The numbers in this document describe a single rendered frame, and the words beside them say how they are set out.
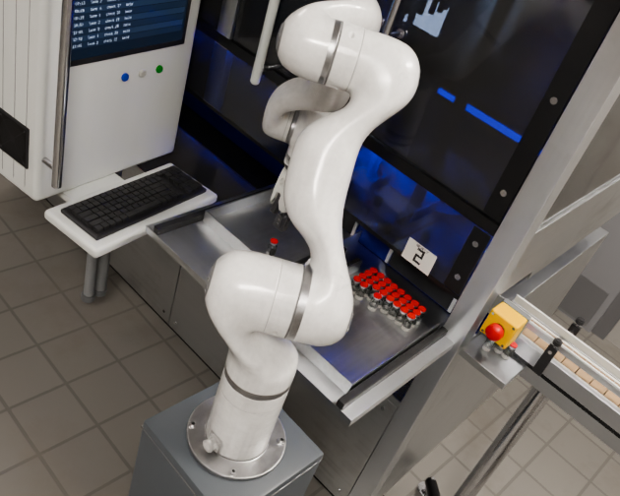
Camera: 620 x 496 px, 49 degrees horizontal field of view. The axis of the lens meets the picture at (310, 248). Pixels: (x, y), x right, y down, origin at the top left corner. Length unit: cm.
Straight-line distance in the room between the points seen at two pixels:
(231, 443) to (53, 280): 169
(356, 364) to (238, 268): 57
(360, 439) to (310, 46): 130
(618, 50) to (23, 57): 124
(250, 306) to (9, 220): 218
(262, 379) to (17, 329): 164
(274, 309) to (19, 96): 97
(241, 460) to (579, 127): 89
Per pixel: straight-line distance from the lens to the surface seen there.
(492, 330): 157
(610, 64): 137
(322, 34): 105
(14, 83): 177
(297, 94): 140
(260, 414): 119
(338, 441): 213
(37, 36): 165
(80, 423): 238
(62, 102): 166
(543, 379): 175
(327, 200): 102
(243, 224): 178
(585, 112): 139
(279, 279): 101
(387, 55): 106
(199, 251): 166
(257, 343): 110
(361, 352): 154
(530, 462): 285
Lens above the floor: 192
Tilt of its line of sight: 36 degrees down
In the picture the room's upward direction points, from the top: 20 degrees clockwise
